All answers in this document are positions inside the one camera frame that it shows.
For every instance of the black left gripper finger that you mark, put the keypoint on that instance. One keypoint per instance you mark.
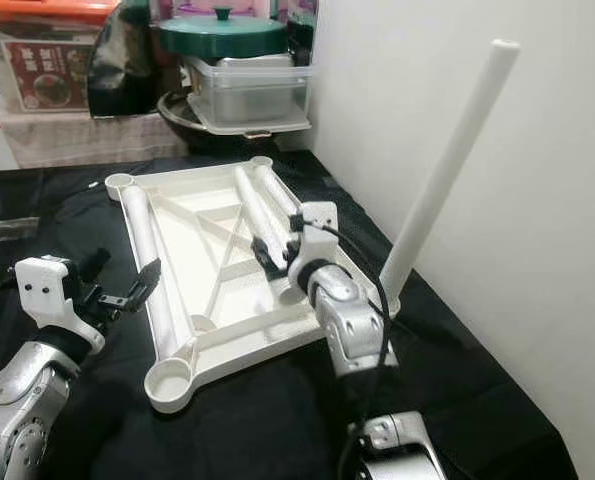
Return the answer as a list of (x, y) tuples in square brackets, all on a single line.
[(151, 282), (94, 270)]

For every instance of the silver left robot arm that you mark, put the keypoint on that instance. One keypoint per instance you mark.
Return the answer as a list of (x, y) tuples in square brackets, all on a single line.
[(27, 410)]

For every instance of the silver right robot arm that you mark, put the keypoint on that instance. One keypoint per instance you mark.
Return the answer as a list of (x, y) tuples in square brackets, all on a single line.
[(352, 330)]

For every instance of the white plastic table top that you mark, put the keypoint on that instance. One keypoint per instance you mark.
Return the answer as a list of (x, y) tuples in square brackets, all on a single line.
[(237, 335)]

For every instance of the beige cloth-covered bench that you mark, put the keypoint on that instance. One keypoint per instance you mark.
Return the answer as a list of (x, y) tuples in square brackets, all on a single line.
[(87, 140)]

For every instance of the clear plastic storage box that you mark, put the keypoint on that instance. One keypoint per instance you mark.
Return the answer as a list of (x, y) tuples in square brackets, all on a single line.
[(247, 95)]

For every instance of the black metal basin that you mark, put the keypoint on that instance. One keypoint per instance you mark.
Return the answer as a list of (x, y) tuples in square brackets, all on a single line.
[(179, 125)]

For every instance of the black tablecloth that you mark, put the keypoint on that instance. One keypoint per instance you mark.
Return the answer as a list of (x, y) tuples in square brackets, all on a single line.
[(287, 430)]

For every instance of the red food-print box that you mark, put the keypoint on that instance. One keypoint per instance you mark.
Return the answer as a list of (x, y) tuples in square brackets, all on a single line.
[(42, 75)]

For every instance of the green pot lid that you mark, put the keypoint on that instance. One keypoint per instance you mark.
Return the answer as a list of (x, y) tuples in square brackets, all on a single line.
[(222, 38)]

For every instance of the glossy black bag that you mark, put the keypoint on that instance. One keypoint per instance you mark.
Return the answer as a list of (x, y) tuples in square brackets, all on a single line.
[(127, 65)]

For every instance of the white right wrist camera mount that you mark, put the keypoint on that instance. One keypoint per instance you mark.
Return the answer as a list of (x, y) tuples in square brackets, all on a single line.
[(312, 265)]

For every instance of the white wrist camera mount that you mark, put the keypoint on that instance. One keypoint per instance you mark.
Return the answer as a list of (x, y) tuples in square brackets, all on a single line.
[(312, 265), (42, 290)]

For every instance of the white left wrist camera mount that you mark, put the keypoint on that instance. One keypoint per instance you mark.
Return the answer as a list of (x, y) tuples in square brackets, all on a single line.
[(42, 290)]

